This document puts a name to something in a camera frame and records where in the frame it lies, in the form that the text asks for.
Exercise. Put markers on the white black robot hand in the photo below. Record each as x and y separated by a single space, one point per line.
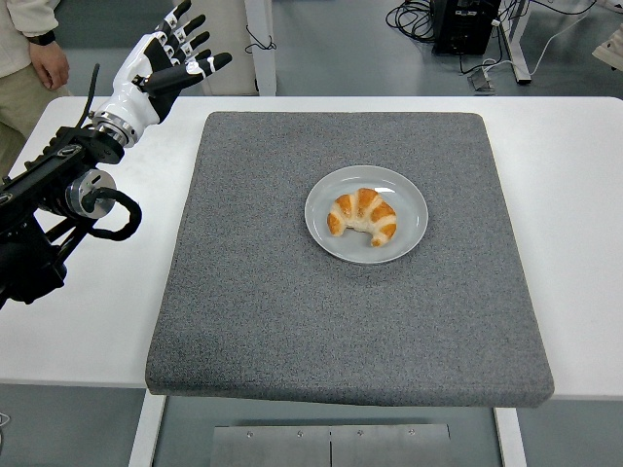
131 92

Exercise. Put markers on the golden croissant bread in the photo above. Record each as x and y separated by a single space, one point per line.
365 209

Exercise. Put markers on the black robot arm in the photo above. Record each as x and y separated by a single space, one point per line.
48 170

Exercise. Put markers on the round grey plate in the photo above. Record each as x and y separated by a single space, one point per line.
409 233

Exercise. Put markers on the person's hand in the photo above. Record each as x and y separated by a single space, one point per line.
51 65

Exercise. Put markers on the black wrist watch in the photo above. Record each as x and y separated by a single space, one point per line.
41 39

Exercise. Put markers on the person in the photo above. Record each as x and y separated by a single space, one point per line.
19 97

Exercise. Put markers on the grey felt mat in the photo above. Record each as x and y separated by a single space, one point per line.
340 316

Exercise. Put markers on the black computer case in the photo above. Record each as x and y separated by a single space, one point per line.
462 29

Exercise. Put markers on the white table leg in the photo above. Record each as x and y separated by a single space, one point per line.
511 438
146 433

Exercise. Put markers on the white desk leg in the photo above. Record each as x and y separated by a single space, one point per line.
518 53

